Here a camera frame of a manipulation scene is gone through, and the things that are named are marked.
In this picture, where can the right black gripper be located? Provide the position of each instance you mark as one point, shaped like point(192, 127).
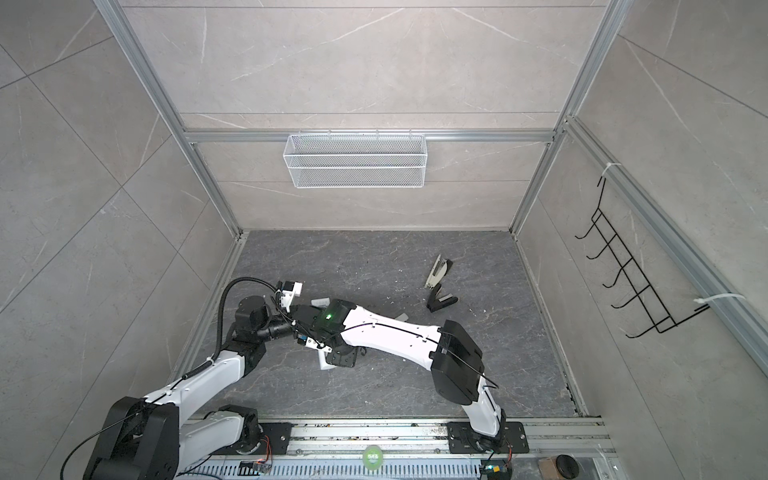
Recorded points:
point(343, 361)

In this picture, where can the white battery compartment cover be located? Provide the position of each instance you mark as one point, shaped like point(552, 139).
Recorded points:
point(321, 303)

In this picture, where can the white remote control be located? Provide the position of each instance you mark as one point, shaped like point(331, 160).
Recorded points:
point(324, 365)

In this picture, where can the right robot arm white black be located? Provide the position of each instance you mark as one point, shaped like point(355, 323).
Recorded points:
point(340, 330)

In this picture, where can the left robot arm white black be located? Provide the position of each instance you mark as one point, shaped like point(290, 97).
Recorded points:
point(117, 454)

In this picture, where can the black stapler base piece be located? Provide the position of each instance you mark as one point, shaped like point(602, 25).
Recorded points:
point(437, 300)

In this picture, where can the green round sticker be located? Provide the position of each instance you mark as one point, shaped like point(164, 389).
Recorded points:
point(373, 458)

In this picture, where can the green circuit board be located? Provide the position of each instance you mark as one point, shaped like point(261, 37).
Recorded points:
point(495, 470)

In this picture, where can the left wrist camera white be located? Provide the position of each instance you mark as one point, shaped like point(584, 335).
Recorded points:
point(286, 292)

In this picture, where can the aluminium mounting rail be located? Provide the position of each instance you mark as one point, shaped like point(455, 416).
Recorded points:
point(406, 438)

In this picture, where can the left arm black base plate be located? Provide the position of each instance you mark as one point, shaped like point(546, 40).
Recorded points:
point(273, 439)

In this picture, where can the white wire mesh basket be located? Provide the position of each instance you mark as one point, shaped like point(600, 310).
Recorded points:
point(366, 160)

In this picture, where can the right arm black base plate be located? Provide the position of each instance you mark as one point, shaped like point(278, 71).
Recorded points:
point(511, 438)

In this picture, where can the black wire hook rack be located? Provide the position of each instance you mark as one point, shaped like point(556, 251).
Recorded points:
point(628, 271)

